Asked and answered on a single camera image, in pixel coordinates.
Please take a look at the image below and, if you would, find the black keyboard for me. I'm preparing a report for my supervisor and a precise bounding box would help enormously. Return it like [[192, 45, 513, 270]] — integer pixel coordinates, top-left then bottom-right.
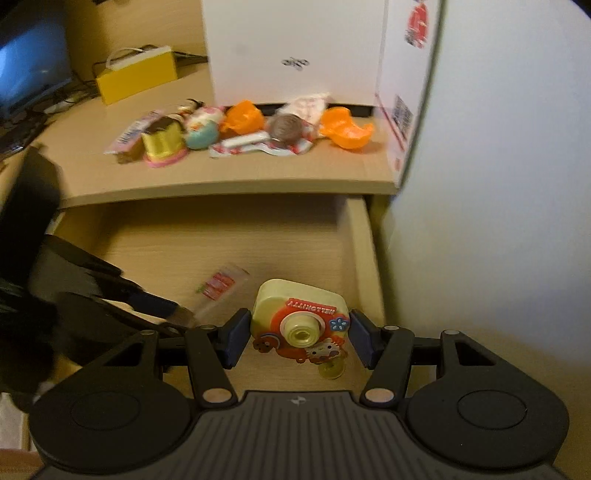
[[0, 114, 48, 157]]

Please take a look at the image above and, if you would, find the yellow box with white handle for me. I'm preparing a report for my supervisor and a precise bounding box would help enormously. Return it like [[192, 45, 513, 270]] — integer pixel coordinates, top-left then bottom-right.
[[95, 45, 179, 107]]

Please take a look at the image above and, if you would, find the blue white egg toy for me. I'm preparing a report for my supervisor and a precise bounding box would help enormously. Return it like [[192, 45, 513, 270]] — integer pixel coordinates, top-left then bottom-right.
[[185, 106, 225, 151]]

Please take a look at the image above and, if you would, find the white red long packet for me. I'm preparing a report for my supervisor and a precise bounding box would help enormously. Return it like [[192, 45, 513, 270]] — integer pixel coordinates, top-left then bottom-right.
[[208, 131, 273, 159]]

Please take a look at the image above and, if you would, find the large white cardboard box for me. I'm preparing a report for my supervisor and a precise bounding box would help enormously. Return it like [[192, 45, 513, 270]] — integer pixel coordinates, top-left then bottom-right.
[[200, 0, 447, 188]]

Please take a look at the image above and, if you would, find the pink flat packet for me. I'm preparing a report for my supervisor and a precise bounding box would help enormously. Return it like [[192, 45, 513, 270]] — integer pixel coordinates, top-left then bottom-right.
[[103, 109, 172, 156]]

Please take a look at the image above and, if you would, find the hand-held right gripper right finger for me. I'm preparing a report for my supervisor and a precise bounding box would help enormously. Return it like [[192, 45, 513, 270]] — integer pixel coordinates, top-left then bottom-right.
[[348, 308, 500, 409]]

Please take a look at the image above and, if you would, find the black monitor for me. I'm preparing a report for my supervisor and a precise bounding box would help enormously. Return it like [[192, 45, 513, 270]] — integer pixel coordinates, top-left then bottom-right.
[[0, 8, 75, 121]]

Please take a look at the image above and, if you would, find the wooden drawer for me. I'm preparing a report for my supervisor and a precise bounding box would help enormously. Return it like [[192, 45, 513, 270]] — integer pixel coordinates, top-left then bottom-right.
[[46, 194, 387, 403]]

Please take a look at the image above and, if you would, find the orange plastic capsule half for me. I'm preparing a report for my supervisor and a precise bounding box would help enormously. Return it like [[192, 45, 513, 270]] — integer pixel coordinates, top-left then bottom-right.
[[219, 100, 267, 138], [319, 106, 378, 152]]

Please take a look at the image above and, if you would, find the small brown white figure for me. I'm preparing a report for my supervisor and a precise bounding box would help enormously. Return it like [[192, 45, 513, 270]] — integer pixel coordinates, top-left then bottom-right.
[[177, 98, 206, 123]]

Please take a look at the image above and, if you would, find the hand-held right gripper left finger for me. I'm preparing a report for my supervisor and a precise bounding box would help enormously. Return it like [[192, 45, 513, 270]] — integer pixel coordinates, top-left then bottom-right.
[[98, 308, 253, 409]]

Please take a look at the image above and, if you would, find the brown round snack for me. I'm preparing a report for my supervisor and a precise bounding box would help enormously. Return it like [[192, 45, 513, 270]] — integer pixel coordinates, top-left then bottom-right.
[[267, 114, 307, 144]]

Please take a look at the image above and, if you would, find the pink white crinkled packet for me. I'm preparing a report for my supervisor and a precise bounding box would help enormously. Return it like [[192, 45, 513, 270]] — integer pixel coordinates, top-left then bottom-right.
[[277, 93, 331, 126]]

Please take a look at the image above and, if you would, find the small red clear packet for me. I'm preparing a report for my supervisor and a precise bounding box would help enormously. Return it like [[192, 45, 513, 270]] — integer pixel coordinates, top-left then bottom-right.
[[194, 263, 251, 304]]

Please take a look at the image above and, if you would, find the yellow toy camera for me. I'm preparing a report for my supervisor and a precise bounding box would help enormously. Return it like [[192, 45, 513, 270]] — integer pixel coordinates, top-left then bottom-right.
[[250, 278, 351, 382]]

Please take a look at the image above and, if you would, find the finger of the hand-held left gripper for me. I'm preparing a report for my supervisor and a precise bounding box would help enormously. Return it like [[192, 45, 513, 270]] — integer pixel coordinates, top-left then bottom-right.
[[42, 234, 147, 297], [60, 290, 195, 334]]

